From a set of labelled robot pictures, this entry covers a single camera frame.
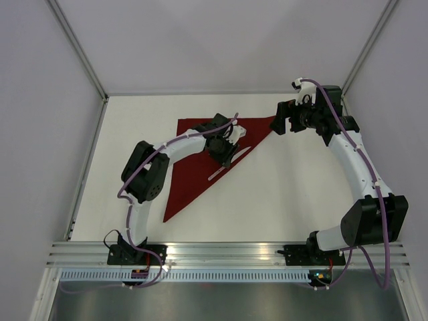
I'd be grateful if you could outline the dark red cloth napkin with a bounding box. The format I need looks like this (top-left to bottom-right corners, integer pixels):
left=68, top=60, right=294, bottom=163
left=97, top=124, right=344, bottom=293
left=163, top=116, right=274, bottom=223

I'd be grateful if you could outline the right aluminium frame post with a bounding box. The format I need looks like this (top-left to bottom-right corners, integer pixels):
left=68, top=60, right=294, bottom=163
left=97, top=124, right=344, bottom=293
left=342, top=0, right=401, bottom=92

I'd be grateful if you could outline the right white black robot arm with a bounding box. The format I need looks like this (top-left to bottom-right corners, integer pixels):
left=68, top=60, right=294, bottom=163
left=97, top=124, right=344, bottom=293
left=270, top=78, right=409, bottom=264

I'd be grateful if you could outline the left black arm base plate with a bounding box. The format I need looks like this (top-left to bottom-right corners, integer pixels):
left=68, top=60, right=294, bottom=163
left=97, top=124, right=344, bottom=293
left=107, top=244, right=167, bottom=266

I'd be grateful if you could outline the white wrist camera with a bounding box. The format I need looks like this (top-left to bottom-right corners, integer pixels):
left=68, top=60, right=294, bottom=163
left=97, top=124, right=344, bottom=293
left=292, top=78, right=317, bottom=105
left=223, top=124, right=247, bottom=144

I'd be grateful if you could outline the white slotted cable duct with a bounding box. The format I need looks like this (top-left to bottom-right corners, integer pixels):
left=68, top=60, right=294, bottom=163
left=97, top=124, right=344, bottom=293
left=60, top=268, right=310, bottom=283

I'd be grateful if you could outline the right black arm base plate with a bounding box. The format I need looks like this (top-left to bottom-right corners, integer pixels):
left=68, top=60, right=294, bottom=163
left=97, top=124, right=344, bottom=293
left=276, top=244, right=346, bottom=267

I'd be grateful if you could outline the silver knife pink handle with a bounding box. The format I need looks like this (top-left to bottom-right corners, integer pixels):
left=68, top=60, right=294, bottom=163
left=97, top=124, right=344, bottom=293
left=208, top=146, right=251, bottom=181

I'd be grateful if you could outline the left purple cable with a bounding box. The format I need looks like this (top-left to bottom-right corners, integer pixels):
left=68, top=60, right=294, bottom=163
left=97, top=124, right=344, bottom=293
left=116, top=112, right=240, bottom=292

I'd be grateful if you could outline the aluminium frame post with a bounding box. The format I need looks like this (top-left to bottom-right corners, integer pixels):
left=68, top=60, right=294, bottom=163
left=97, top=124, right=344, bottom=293
left=342, top=0, right=401, bottom=92
left=45, top=0, right=108, bottom=102

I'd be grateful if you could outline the left aluminium frame post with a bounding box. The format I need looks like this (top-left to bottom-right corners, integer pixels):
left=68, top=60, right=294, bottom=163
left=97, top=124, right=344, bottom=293
left=45, top=0, right=108, bottom=102

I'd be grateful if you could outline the aluminium mounting rail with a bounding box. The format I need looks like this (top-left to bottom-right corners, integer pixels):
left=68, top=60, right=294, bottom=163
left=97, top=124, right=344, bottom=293
left=46, top=241, right=411, bottom=269

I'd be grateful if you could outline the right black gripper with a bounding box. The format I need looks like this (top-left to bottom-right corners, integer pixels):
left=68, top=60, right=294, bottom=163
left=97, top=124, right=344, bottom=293
left=269, top=95, right=322, bottom=135

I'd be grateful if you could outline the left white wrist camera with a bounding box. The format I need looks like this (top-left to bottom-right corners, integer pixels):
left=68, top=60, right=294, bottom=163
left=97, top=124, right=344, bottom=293
left=223, top=124, right=247, bottom=144

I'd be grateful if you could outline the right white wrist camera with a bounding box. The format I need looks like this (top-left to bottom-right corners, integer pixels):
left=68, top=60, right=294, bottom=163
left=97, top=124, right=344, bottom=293
left=292, top=78, right=317, bottom=105

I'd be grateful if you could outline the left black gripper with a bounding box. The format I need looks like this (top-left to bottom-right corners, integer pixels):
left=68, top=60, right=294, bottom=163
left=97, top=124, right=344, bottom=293
left=209, top=136, right=239, bottom=169

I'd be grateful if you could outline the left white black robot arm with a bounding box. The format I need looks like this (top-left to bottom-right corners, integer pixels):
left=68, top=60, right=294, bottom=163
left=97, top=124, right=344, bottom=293
left=117, top=114, right=247, bottom=265

